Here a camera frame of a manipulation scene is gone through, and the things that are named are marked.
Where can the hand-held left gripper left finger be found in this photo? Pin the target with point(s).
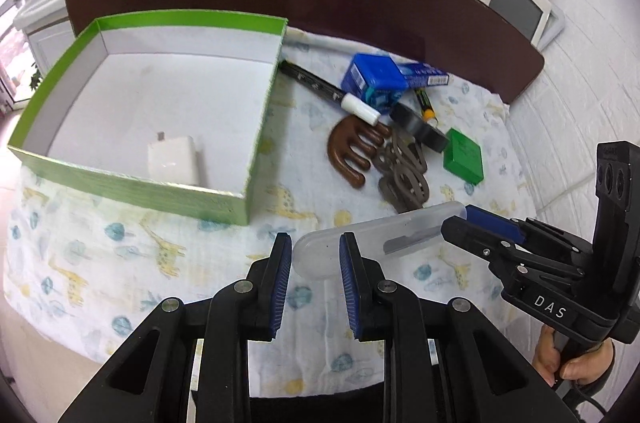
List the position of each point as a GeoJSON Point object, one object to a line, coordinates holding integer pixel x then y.
{"type": "Point", "coordinates": [281, 283]}

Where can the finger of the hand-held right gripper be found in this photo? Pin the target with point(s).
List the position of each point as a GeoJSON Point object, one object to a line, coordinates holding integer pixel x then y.
{"type": "Point", "coordinates": [492, 223]}
{"type": "Point", "coordinates": [470, 235]}

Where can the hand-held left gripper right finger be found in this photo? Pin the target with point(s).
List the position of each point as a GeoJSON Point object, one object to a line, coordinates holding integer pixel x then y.
{"type": "Point", "coordinates": [350, 283]}

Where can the clear plastic case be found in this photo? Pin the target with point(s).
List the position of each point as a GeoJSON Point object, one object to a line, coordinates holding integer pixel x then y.
{"type": "Point", "coordinates": [322, 250]}

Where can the brown wooden comb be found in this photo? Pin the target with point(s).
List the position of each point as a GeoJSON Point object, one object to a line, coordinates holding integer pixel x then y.
{"type": "Point", "coordinates": [345, 148]}

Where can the green cardboard box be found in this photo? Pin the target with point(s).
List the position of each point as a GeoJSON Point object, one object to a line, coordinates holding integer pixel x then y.
{"type": "Point", "coordinates": [150, 93]}

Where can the person's right hand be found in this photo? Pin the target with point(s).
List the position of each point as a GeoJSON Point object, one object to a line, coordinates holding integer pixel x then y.
{"type": "Point", "coordinates": [585, 365]}

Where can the grey metal blade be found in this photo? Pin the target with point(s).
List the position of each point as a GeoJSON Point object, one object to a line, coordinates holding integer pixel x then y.
{"type": "Point", "coordinates": [407, 242]}

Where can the small green square box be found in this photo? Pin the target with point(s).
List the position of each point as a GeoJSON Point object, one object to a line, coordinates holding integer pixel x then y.
{"type": "Point", "coordinates": [464, 155]}

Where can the black tape roll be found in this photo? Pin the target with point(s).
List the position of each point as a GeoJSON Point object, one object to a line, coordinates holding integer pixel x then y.
{"type": "Point", "coordinates": [426, 135]}

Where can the giraffe printed blanket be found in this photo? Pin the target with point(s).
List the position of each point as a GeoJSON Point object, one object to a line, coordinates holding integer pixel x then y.
{"type": "Point", "coordinates": [150, 253]}

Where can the yellow and black marker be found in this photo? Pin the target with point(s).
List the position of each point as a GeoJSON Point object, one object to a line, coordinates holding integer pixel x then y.
{"type": "Point", "coordinates": [425, 105]}

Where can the white charger adapter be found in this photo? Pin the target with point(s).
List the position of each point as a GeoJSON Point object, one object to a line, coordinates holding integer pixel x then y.
{"type": "Point", "coordinates": [177, 160]}

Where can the long blue toothpaste box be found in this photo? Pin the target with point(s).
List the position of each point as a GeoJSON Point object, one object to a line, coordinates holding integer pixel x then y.
{"type": "Point", "coordinates": [425, 74]}

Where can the blue cube box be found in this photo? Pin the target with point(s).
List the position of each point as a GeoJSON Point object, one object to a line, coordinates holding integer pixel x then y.
{"type": "Point", "coordinates": [372, 78]}

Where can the black pen with white cap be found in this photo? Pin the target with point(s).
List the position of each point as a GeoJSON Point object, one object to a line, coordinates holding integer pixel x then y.
{"type": "Point", "coordinates": [312, 82]}

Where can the white cabinet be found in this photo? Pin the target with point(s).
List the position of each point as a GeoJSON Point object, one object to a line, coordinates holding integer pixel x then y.
{"type": "Point", "coordinates": [42, 28]}

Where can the window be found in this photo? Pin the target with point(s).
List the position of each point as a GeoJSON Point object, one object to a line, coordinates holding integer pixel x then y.
{"type": "Point", "coordinates": [10, 53]}

